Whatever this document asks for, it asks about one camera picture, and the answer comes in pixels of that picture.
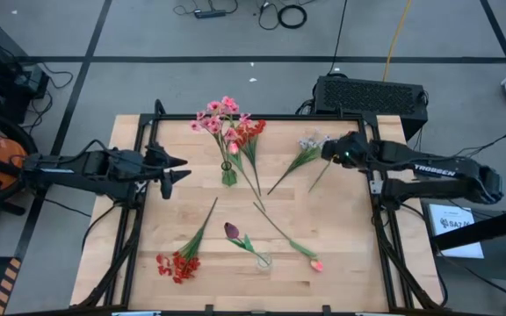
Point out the black computer case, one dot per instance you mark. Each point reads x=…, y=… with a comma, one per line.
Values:
x=367, y=96

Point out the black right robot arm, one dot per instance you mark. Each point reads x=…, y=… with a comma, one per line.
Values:
x=433, y=171

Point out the white flower bunch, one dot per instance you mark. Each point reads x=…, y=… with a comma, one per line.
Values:
x=308, y=147

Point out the clear glass vase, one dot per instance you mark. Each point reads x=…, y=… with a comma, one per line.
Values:
x=264, y=263

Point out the black power strip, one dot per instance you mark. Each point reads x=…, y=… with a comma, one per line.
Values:
x=209, y=14

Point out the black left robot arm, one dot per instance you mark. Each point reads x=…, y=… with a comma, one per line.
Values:
x=81, y=169

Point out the black metal beam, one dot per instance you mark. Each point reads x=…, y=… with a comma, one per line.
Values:
x=490, y=228

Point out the white paper sign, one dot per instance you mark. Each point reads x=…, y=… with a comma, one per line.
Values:
x=455, y=237

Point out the black aluminium table frame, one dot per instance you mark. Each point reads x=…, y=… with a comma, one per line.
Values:
x=253, y=117

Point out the pink flower bunch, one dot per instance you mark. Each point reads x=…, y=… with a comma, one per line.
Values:
x=213, y=125

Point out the pink tulip with long stem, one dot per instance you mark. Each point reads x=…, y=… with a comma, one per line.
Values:
x=317, y=265

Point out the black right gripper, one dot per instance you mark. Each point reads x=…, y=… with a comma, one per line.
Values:
x=354, y=145

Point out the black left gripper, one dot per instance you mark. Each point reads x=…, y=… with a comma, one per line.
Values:
x=152, y=169

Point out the green stem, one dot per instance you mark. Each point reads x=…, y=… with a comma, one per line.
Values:
x=233, y=148

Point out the red flower bunch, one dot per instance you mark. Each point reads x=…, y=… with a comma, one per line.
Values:
x=253, y=131
x=182, y=265

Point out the green glass vase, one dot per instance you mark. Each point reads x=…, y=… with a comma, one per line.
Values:
x=229, y=179

